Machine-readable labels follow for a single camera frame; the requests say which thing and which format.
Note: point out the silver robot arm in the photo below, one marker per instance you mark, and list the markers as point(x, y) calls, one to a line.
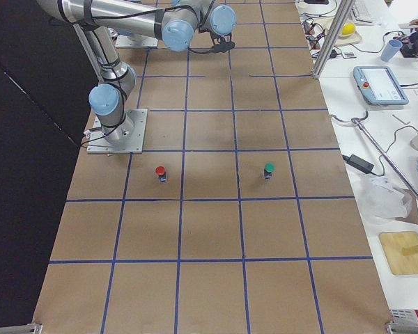
point(108, 30)

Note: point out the green push button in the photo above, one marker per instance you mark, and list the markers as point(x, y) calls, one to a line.
point(268, 170)

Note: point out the red push button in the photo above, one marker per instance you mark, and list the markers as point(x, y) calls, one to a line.
point(161, 173)

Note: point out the black controller device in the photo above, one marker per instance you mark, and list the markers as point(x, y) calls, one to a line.
point(416, 47)

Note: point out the light blue cup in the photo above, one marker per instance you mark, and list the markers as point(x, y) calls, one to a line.
point(390, 50)

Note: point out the yellow lemon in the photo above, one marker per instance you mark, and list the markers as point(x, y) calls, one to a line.
point(347, 30)

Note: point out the small colourful card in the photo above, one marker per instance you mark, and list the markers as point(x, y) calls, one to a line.
point(348, 55)

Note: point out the beige tray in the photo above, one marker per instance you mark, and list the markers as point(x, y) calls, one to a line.
point(326, 23)

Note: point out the metal cane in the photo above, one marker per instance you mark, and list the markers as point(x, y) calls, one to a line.
point(358, 122)

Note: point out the black power adapter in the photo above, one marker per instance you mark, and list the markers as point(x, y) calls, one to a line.
point(359, 163)

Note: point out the clear plastic bag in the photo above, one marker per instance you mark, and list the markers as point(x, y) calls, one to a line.
point(378, 196)

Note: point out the wooden cutting board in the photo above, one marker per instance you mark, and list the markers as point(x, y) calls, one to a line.
point(401, 252)

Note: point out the aluminium frame post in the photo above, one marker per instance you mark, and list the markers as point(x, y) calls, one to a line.
point(339, 20)

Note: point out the blue lit wrist camera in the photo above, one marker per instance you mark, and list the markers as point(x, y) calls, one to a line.
point(223, 47)

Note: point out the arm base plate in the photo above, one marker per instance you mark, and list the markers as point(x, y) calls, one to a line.
point(135, 41)
point(127, 138)

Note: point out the right bottom aluminium bracket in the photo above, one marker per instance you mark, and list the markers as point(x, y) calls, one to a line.
point(394, 328)

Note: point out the aluminium bracket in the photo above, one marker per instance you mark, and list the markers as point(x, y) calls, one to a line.
point(34, 328)
point(394, 328)

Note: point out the left bottom aluminium bracket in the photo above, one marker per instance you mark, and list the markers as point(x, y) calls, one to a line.
point(34, 328)

